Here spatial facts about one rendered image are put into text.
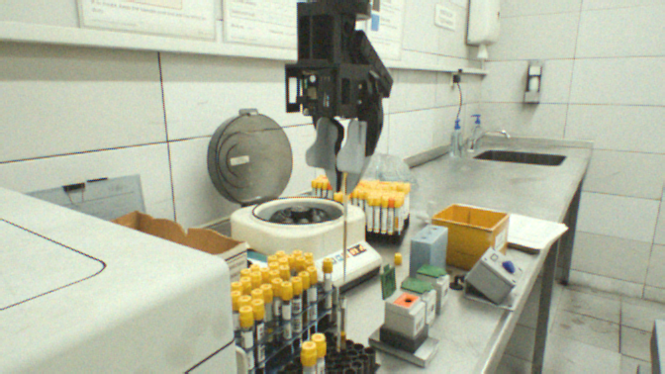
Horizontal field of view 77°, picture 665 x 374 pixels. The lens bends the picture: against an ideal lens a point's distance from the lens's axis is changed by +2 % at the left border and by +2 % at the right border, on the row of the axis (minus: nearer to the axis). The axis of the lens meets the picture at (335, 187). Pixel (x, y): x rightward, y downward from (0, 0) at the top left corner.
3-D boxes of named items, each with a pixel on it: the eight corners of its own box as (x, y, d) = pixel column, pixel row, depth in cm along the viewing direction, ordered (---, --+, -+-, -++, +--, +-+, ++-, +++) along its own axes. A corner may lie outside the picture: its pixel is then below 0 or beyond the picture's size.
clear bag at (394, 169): (380, 198, 142) (382, 158, 139) (355, 187, 157) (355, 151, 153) (427, 191, 151) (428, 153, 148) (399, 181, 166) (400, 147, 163)
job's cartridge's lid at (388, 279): (382, 270, 59) (379, 269, 59) (385, 301, 60) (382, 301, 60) (395, 260, 62) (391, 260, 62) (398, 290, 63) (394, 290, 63)
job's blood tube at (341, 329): (342, 366, 57) (344, 300, 55) (334, 363, 58) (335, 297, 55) (347, 361, 58) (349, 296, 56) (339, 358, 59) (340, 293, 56)
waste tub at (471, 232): (488, 277, 84) (493, 230, 82) (427, 260, 92) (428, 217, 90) (507, 255, 95) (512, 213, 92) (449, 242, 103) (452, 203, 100)
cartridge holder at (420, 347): (425, 368, 57) (426, 345, 56) (367, 345, 62) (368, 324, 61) (439, 348, 62) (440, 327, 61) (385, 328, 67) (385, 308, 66)
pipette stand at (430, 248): (435, 296, 77) (439, 244, 74) (400, 286, 80) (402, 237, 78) (452, 275, 85) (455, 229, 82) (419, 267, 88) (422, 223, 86)
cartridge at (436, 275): (439, 315, 71) (442, 278, 69) (414, 307, 73) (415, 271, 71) (447, 305, 74) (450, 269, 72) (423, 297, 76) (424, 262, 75)
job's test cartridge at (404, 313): (413, 351, 59) (414, 311, 57) (382, 339, 61) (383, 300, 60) (424, 337, 62) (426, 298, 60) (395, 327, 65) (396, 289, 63)
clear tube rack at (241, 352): (246, 405, 51) (243, 352, 49) (193, 374, 56) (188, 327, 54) (339, 326, 67) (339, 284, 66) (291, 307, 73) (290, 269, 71)
